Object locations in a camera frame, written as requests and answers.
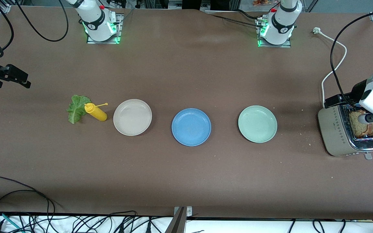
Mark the blue round plate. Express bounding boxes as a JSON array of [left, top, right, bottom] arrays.
[[172, 108, 212, 147]]

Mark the long black cable loop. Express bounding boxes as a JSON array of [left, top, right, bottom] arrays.
[[0, 176, 56, 216]]

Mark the short black cable loop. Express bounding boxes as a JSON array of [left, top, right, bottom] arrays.
[[0, 190, 51, 216]]

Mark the white toaster power cord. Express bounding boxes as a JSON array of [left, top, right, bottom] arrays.
[[313, 27, 347, 108]]

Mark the black arm base cable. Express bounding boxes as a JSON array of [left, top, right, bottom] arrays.
[[211, 9, 266, 28]]

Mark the yellow squeeze bottle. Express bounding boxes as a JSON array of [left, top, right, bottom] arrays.
[[84, 103, 108, 122]]

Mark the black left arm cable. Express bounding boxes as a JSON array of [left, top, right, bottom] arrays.
[[331, 10, 373, 109]]

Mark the beige chrome toaster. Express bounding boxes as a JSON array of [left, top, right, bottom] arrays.
[[318, 96, 373, 161]]

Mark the teal cable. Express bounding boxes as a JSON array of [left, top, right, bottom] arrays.
[[0, 211, 23, 233]]

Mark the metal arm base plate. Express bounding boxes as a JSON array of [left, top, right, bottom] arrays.
[[87, 13, 123, 44], [256, 18, 292, 48]]

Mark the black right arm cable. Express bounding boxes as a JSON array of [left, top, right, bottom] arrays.
[[14, 0, 69, 42]]

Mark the metal table edge bracket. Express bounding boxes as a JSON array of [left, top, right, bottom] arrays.
[[174, 206, 193, 233]]

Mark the green lettuce leaf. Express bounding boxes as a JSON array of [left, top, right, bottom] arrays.
[[67, 94, 91, 124]]

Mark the beige round plate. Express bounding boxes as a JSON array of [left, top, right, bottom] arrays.
[[113, 99, 153, 136]]

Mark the pale green round plate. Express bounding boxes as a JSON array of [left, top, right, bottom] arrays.
[[238, 105, 278, 143]]

